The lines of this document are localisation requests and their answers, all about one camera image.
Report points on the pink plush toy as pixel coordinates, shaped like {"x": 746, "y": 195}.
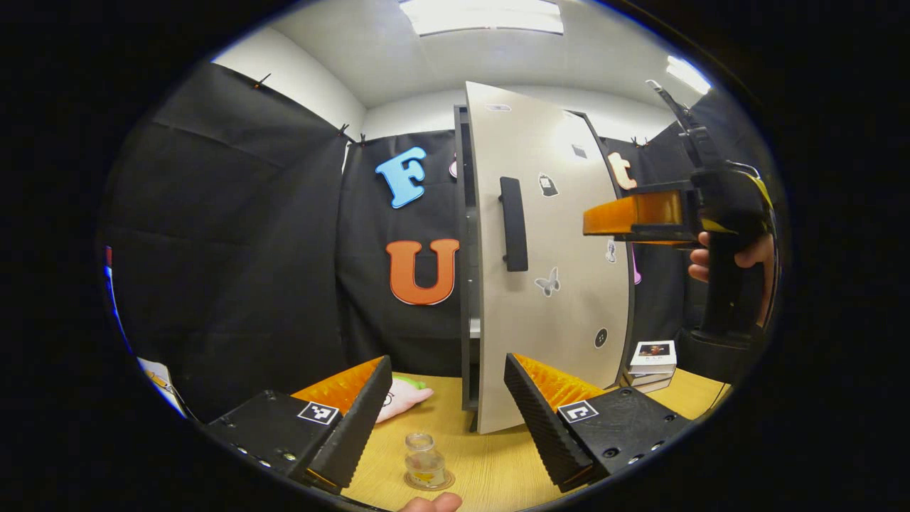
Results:
{"x": 402, "y": 400}

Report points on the black backdrop cloth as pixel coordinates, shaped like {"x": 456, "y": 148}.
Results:
{"x": 234, "y": 249}

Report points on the ceiling light panel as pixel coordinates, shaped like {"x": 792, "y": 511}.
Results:
{"x": 687, "y": 73}
{"x": 483, "y": 18}

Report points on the round wooden coaster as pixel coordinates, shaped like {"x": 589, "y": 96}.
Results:
{"x": 449, "y": 482}

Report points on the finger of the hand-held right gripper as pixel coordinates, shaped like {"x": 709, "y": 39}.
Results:
{"x": 640, "y": 213}

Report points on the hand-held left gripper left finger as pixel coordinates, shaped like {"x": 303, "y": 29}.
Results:
{"x": 359, "y": 427}

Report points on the stack of books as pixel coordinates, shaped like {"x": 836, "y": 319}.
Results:
{"x": 652, "y": 359}

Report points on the beige cabinet door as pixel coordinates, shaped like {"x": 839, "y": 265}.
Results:
{"x": 554, "y": 334}

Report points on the clear glass bottle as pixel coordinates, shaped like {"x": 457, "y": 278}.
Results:
{"x": 424, "y": 459}

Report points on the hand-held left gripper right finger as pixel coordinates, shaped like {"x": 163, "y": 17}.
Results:
{"x": 544, "y": 427}

